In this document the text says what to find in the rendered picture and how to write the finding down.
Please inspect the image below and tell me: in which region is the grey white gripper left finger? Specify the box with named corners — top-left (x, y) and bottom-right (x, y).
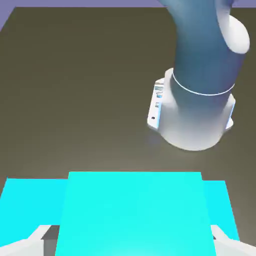
top-left (0, 224), bottom-right (61, 256)

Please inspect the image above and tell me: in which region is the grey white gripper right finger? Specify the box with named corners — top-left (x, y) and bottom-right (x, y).
top-left (210, 224), bottom-right (256, 256)

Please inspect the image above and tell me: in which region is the small cyan cube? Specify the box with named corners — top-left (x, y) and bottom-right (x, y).
top-left (54, 171), bottom-right (218, 256)

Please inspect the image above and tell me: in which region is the large cyan box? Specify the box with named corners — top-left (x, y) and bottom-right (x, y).
top-left (0, 176), bottom-right (241, 249)

